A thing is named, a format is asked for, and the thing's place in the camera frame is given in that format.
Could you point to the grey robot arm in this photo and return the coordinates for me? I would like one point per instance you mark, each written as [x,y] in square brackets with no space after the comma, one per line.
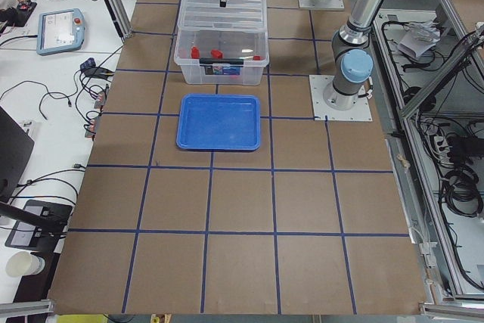
[354,65]

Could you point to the clear plastic storage box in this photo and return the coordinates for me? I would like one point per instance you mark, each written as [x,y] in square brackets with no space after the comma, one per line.
[232,45]

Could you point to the blue plastic tray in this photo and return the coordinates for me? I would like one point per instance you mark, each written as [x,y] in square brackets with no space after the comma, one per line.
[219,123]

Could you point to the teach pendant tablet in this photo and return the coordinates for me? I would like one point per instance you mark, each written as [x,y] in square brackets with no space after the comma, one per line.
[60,31]

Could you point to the black laptop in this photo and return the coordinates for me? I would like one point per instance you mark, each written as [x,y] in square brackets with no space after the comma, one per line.
[16,149]

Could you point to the black monitor stand base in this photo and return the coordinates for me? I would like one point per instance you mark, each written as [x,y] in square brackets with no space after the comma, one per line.
[38,226]

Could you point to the white paper cup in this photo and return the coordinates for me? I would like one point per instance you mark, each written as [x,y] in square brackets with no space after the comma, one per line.
[24,264]

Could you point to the black box latch handle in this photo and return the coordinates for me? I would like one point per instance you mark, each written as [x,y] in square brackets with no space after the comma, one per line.
[232,61]

